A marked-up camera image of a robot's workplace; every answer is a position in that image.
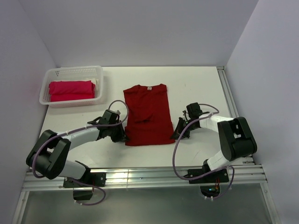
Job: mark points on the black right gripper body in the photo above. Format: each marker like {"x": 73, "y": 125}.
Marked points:
{"x": 181, "y": 126}

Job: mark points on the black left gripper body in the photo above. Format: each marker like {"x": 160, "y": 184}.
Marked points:
{"x": 116, "y": 133}

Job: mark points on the dark red t shirt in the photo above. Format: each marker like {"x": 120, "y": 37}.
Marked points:
{"x": 149, "y": 120}

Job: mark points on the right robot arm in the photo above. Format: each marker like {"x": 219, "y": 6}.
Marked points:
{"x": 235, "y": 136}

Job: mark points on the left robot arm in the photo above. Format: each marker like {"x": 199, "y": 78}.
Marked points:
{"x": 48, "y": 157}

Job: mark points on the white folded cloth in basket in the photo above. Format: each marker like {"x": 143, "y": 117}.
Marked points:
{"x": 96, "y": 83}

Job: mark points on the white perforated plastic basket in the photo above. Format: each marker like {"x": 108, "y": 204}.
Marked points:
{"x": 71, "y": 74}

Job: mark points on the pink rolled t shirt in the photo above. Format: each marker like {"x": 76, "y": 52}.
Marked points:
{"x": 71, "y": 90}

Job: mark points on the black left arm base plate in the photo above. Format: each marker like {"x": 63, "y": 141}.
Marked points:
{"x": 97, "y": 179}

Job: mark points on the aluminium frame rail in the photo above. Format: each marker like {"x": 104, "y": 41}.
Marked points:
{"x": 141, "y": 186}

